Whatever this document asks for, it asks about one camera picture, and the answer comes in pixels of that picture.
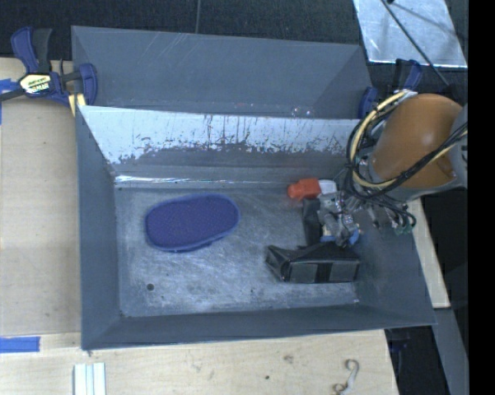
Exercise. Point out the dark spray bottle red nozzle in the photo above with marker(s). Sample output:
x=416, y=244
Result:
x=304, y=189

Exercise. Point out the black rectangular box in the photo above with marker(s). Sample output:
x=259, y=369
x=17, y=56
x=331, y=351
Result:
x=313, y=268

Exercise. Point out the blue oval cloth pad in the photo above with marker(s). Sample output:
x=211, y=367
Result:
x=191, y=221

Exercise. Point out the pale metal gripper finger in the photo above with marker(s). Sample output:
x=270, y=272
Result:
x=347, y=230
x=329, y=224

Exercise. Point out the grey metal bin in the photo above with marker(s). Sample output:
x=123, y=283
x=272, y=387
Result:
x=214, y=290

